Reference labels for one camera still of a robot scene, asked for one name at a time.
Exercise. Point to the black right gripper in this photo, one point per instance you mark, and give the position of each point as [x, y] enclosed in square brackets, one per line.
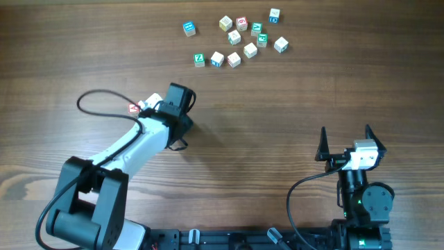
[337, 161]

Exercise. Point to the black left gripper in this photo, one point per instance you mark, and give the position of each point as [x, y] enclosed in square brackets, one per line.
[149, 111]

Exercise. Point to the red letter A block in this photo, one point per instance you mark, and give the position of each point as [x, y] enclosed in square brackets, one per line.
[132, 108]

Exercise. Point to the wooden block red picture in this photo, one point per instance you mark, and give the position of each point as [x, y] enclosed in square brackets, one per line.
[234, 59]

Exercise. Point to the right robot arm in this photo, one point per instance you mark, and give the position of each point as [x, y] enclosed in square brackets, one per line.
[366, 206]

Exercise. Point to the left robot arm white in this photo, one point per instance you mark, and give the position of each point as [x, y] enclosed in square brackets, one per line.
[89, 204]

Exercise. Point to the green letter Z block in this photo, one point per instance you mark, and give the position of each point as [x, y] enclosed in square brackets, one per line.
[199, 60]

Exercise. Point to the blue top wooden block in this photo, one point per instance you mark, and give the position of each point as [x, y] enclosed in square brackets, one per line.
[189, 29]

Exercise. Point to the wooden block green side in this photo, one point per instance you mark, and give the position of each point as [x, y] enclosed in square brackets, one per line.
[234, 37]

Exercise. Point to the wooden block yellow green picture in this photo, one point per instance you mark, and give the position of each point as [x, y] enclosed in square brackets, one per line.
[250, 50]

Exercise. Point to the red number 9 block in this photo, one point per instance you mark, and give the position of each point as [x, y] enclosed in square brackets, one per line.
[241, 23]

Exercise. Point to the green letter F block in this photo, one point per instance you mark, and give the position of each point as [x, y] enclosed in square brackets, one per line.
[262, 40]

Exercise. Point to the green letter V block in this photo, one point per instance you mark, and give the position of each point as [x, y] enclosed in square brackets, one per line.
[256, 28]

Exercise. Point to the wooden block right end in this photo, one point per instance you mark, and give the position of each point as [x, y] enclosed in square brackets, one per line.
[281, 45]

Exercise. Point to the wooden block blue C side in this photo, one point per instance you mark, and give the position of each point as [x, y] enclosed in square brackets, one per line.
[274, 15]

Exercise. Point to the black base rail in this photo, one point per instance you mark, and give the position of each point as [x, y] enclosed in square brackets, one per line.
[243, 239]

